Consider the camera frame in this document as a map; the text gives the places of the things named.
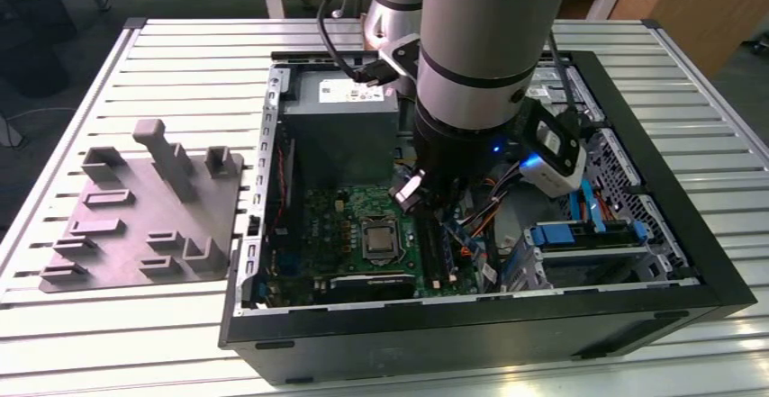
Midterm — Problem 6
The grey power supply unit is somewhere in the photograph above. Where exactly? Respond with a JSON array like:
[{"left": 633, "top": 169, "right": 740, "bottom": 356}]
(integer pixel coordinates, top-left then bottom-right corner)
[{"left": 281, "top": 70, "right": 415, "bottom": 186}]

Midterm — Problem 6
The silver CPU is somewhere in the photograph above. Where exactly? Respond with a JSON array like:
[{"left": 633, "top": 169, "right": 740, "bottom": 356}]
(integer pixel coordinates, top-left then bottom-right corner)
[{"left": 359, "top": 224, "right": 399, "bottom": 257}]

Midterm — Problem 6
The hard disk in blue carrier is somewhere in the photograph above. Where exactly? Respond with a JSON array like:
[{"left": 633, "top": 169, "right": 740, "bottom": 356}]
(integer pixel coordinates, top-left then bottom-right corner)
[{"left": 528, "top": 220, "right": 650, "bottom": 252}]

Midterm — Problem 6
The green motherboard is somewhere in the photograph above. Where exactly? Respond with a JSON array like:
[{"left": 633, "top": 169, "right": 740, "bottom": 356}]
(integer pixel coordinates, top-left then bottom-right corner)
[{"left": 267, "top": 183, "right": 482, "bottom": 308}]

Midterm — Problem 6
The metal drive cage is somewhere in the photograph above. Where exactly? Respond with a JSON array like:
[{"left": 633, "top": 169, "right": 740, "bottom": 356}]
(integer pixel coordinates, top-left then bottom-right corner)
[{"left": 528, "top": 61, "right": 606, "bottom": 146}]

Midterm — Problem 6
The black graphics card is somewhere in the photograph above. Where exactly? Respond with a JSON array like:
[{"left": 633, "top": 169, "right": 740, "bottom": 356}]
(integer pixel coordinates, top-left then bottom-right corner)
[{"left": 327, "top": 270, "right": 419, "bottom": 303}]

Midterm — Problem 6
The metal disk bay cage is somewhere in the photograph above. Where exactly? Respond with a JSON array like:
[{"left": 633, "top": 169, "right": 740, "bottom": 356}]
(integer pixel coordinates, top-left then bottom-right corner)
[{"left": 501, "top": 241, "right": 686, "bottom": 293}]

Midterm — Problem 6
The black open PC case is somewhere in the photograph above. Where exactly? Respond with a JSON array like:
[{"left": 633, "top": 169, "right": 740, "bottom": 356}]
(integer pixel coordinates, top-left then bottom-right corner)
[{"left": 217, "top": 49, "right": 759, "bottom": 387}]

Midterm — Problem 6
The grey parts rack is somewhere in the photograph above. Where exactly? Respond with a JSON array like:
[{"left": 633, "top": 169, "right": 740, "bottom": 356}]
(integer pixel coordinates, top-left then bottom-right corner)
[{"left": 36, "top": 119, "right": 247, "bottom": 293}]

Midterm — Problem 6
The wooden cabinet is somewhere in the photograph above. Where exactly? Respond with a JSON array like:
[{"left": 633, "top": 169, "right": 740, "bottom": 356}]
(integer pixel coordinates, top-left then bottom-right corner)
[{"left": 652, "top": 0, "right": 769, "bottom": 78}]

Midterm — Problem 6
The black office chair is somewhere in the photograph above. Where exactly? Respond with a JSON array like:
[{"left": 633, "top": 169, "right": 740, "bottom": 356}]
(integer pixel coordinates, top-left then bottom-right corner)
[{"left": 0, "top": 0, "right": 79, "bottom": 99}]

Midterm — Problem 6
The orange wire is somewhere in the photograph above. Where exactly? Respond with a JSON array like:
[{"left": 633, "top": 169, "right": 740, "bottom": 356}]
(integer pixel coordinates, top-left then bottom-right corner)
[{"left": 460, "top": 234, "right": 492, "bottom": 258}]

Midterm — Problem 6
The thick black camera cable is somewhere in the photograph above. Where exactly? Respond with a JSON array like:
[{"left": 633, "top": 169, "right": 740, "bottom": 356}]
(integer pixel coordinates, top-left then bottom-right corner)
[{"left": 317, "top": 0, "right": 399, "bottom": 88}]

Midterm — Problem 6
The blue data cable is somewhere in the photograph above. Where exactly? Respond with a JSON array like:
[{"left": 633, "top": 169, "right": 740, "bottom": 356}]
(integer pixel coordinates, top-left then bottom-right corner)
[{"left": 574, "top": 179, "right": 608, "bottom": 234}]

